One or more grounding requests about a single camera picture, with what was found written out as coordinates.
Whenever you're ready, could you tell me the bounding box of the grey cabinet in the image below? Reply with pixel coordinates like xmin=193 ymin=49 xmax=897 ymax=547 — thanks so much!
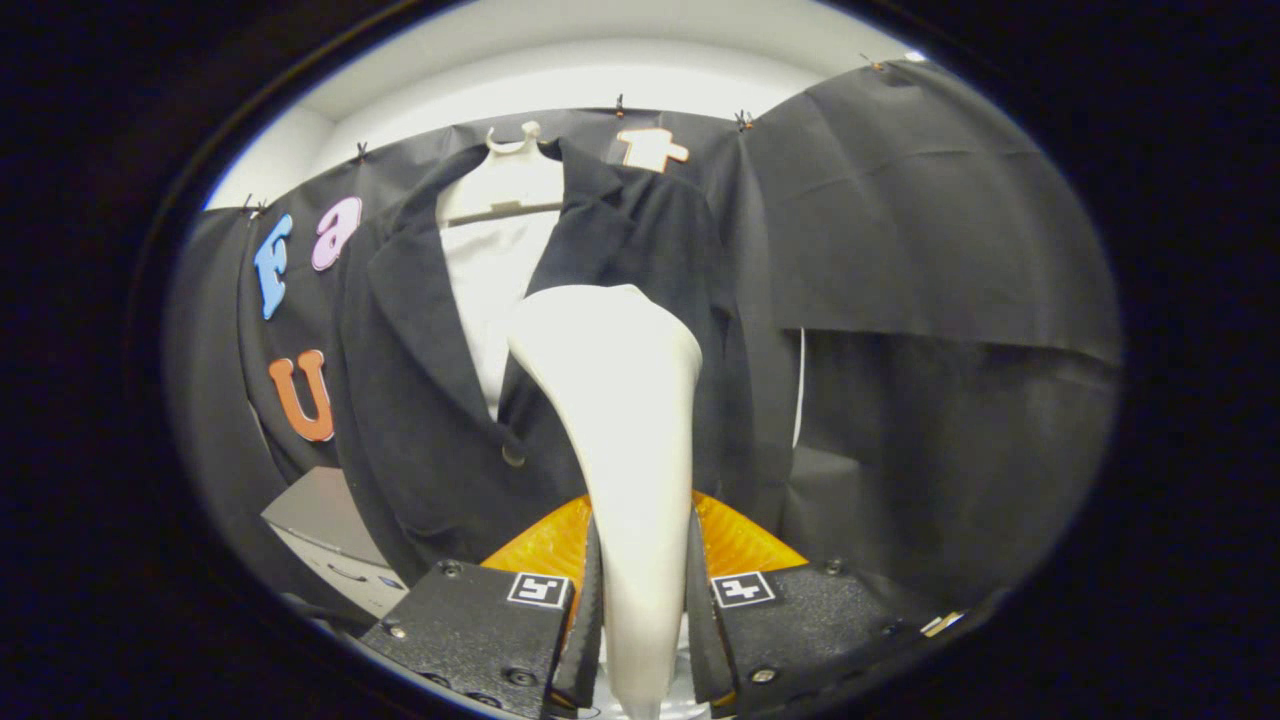
xmin=260 ymin=465 xmax=411 ymax=619

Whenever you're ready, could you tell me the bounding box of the black backdrop cloth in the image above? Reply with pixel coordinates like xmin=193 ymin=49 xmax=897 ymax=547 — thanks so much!
xmin=165 ymin=58 xmax=1123 ymax=621

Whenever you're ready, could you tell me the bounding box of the row of black clips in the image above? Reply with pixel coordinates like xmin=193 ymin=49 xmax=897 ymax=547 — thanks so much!
xmin=240 ymin=52 xmax=886 ymax=216

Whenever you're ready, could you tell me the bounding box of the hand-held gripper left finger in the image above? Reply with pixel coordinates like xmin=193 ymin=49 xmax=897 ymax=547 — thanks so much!
xmin=358 ymin=493 xmax=606 ymax=720

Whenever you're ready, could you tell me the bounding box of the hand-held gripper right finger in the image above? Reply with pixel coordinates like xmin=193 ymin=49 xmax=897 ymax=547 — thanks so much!
xmin=685 ymin=490 xmax=936 ymax=720

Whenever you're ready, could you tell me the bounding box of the white clothes hanger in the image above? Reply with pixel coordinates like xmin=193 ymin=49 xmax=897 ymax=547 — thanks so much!
xmin=435 ymin=120 xmax=566 ymax=228

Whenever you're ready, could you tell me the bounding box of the black jacket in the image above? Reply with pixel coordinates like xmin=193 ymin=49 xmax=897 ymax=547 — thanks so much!
xmin=335 ymin=138 xmax=801 ymax=586

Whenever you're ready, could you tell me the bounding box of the white shirt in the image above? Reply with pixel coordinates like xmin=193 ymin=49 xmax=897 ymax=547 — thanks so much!
xmin=440 ymin=208 xmax=561 ymax=421

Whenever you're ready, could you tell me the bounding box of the white garment steamer head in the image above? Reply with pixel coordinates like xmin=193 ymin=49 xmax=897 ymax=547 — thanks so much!
xmin=506 ymin=284 xmax=704 ymax=719

